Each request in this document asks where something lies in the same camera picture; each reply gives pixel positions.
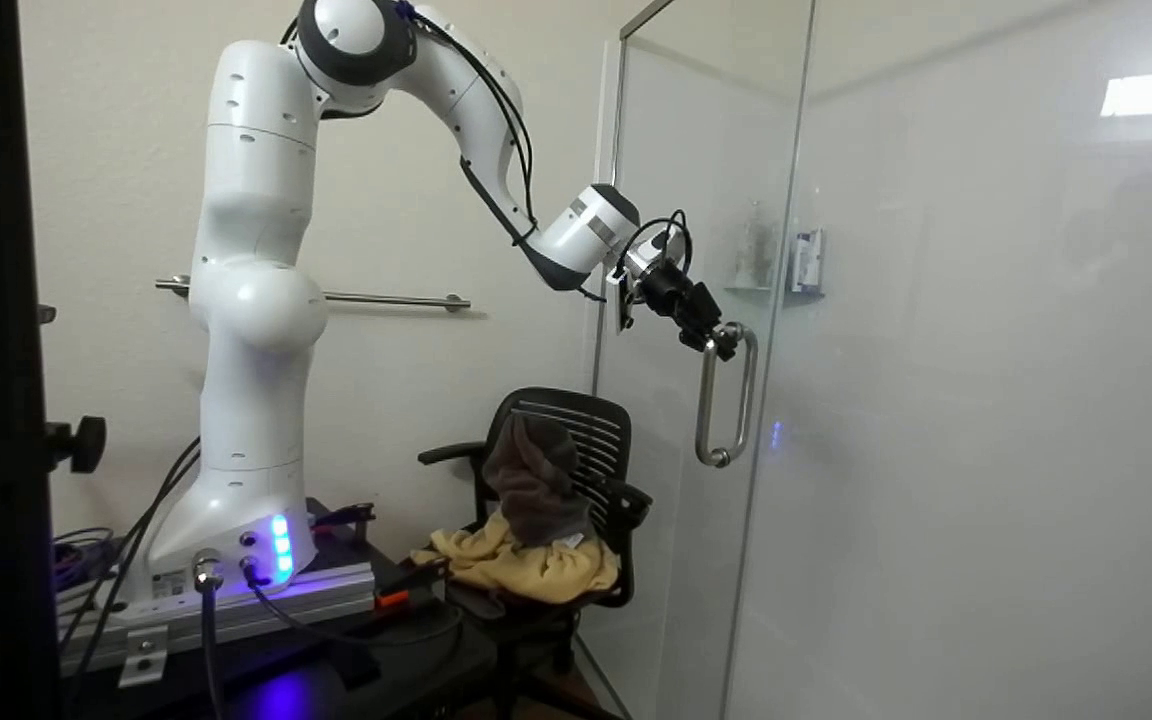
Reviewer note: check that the black robot cart table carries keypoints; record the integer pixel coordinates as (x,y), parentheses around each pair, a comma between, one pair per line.
(379,665)

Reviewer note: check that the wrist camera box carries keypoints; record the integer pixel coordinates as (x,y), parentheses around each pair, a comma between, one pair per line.
(643,252)

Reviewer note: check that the black camera stand pole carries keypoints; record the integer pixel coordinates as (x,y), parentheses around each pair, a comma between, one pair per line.
(0,335)

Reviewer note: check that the black mesh office chair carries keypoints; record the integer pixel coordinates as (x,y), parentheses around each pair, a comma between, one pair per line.
(598,440)

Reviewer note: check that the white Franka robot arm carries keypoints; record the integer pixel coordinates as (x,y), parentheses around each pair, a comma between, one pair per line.
(250,292)

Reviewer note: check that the metal towel bar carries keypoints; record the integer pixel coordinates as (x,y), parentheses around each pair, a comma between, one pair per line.
(391,303)

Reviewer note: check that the glass shower shelf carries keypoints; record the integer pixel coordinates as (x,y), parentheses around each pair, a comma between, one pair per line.
(750,284)

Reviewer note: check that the yellow towel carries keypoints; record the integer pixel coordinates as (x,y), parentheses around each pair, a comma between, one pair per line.
(538,567)

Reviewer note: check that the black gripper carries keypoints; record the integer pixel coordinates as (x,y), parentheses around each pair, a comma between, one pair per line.
(685,306)

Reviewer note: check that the dark brown towel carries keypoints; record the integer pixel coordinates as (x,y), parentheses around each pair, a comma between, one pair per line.
(538,481)

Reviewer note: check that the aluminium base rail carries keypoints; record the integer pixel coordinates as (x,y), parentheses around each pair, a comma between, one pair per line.
(230,604)

